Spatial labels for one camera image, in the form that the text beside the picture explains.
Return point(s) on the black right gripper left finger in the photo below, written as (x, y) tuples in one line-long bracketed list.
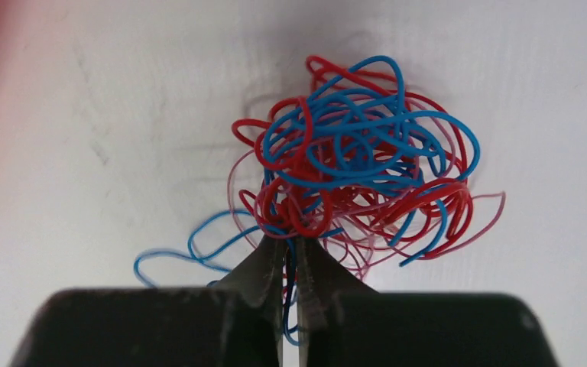
[(235, 322)]

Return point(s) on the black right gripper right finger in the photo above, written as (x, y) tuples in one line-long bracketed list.
[(344, 322)]

